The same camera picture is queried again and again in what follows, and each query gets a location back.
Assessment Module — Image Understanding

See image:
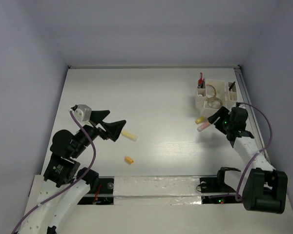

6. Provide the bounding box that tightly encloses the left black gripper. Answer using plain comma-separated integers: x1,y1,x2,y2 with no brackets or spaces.
72,109,126,156

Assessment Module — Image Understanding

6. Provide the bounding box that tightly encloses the clear tape roll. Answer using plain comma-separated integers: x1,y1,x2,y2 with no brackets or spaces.
207,97,223,109

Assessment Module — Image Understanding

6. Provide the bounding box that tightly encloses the beige masking tape roll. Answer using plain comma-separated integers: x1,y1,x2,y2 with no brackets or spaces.
206,84,217,97

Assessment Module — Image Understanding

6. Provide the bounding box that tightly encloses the white perforated organizer basket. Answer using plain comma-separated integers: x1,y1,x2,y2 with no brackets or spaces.
195,79,240,117

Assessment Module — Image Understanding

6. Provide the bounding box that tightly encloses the red gel pen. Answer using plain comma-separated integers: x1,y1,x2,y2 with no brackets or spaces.
197,72,204,88

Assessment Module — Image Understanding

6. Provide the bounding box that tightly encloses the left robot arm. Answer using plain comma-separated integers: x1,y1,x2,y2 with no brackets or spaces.
12,104,126,234

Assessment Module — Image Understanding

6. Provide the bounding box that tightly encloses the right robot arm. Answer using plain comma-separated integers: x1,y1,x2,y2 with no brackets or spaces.
208,103,288,214

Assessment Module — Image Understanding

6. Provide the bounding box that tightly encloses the pink highlighter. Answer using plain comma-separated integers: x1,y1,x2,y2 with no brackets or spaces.
197,122,211,132

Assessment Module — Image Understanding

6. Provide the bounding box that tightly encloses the yellow highlighter cap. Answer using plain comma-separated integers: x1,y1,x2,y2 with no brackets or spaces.
195,116,207,124

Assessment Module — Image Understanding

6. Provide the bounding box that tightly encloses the yellow highlighter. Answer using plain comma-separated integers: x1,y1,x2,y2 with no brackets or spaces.
121,131,138,142

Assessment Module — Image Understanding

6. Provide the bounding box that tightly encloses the orange highlighter cap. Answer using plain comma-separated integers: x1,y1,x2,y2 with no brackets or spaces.
124,156,134,165

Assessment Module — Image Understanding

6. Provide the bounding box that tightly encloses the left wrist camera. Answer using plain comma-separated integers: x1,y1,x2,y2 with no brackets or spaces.
71,104,92,122

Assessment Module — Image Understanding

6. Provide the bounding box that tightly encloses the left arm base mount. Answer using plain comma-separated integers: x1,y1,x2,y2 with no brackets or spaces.
78,176,114,205

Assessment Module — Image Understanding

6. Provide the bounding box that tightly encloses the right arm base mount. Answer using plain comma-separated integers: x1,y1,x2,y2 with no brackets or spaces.
196,167,241,204

